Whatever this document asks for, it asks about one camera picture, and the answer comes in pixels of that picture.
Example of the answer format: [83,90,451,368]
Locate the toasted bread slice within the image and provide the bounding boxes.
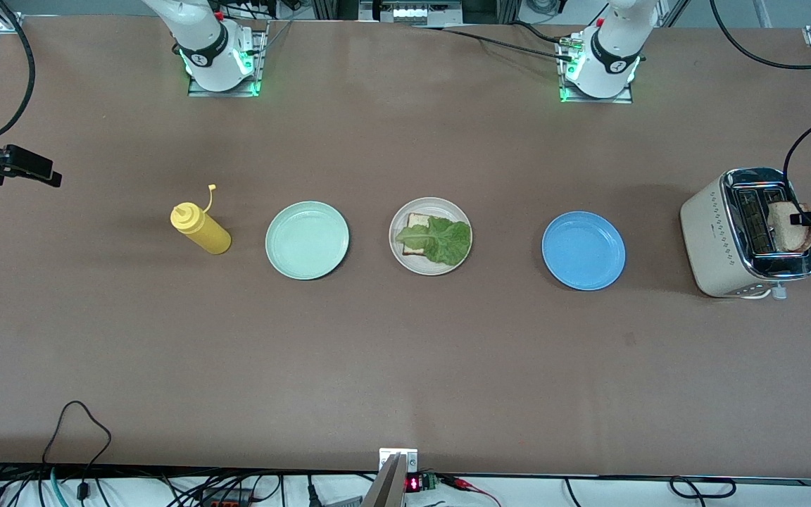
[767,201,811,253]
[401,213,434,258]

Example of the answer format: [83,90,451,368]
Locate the yellow squeeze mustard bottle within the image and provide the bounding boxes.
[170,184,232,256]

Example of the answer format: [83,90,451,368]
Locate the beige plate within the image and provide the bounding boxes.
[389,197,474,276]

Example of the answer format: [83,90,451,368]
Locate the green lettuce leaf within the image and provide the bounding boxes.
[396,216,472,267]

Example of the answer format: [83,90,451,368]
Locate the blue plate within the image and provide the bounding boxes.
[541,211,627,291]

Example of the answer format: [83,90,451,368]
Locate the mint green plate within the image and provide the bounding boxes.
[265,201,350,281]

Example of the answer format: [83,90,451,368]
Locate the beige chrome toaster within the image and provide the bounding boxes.
[680,168,811,302]

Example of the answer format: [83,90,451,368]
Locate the metal box with light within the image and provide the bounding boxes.
[358,0,464,27]

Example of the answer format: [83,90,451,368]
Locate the grey aluminium bar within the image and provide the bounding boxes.
[361,454,406,507]

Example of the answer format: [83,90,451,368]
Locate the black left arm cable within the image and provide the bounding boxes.
[708,0,811,242]

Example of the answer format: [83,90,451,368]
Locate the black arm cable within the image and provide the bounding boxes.
[708,0,811,242]
[0,0,37,142]

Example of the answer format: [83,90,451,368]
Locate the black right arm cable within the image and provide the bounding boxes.
[0,0,37,142]

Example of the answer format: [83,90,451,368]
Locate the thin black looped cable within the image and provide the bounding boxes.
[41,400,113,507]

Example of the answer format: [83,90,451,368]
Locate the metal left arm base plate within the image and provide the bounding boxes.
[557,32,635,105]

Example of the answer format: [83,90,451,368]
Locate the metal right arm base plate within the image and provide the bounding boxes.
[187,20,267,98]

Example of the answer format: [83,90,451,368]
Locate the black coiled cable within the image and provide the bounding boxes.
[669,476,737,499]

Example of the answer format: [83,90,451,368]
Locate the black cable on table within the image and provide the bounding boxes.
[413,21,575,61]

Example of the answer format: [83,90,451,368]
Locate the red clip wires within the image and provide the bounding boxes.
[441,475,501,507]

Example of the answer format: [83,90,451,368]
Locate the silver mounting bracket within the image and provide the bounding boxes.
[379,448,419,474]

